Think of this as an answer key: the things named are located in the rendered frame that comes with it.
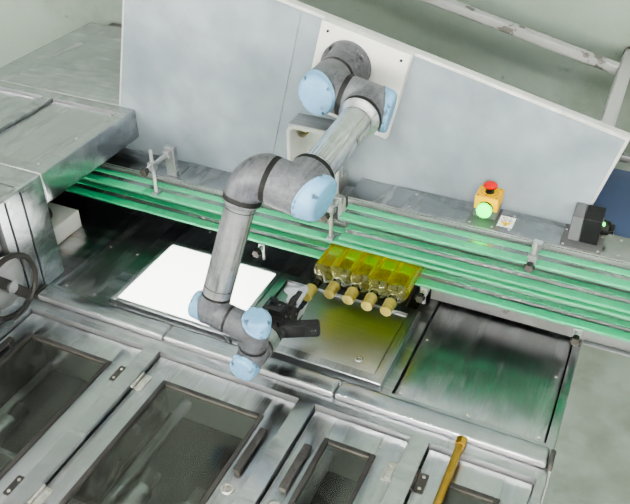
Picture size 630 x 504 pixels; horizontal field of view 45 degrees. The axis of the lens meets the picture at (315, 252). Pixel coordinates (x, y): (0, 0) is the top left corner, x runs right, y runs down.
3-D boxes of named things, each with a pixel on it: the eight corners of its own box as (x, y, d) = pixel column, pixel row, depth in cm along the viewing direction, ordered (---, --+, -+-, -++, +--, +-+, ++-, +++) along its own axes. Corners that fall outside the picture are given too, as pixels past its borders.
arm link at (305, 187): (356, 65, 207) (259, 173, 170) (406, 84, 203) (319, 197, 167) (349, 102, 215) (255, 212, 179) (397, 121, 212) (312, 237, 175)
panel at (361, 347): (171, 247, 265) (111, 305, 240) (170, 240, 263) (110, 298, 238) (419, 317, 234) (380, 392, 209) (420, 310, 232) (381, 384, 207)
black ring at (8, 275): (33, 290, 242) (-16, 332, 227) (18, 235, 230) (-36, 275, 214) (45, 294, 241) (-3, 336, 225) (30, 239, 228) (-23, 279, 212)
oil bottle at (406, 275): (408, 262, 237) (384, 302, 221) (409, 247, 234) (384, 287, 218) (425, 266, 235) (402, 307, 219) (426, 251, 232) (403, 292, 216)
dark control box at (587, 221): (572, 223, 220) (566, 239, 214) (577, 200, 216) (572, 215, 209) (601, 230, 218) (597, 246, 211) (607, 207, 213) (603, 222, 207)
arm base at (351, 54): (326, 33, 217) (311, 45, 210) (375, 48, 213) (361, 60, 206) (320, 81, 227) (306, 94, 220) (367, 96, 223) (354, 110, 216)
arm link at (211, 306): (223, 143, 174) (178, 323, 193) (265, 160, 171) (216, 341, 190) (245, 135, 184) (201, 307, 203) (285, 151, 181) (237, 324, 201)
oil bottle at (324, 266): (339, 244, 245) (311, 282, 229) (339, 230, 241) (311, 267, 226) (356, 248, 243) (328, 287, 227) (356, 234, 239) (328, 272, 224)
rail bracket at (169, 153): (178, 169, 270) (141, 200, 254) (172, 126, 260) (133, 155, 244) (190, 171, 268) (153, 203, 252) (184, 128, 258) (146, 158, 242)
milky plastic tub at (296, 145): (299, 174, 252) (287, 187, 246) (298, 112, 239) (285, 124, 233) (348, 185, 246) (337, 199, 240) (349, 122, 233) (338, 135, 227)
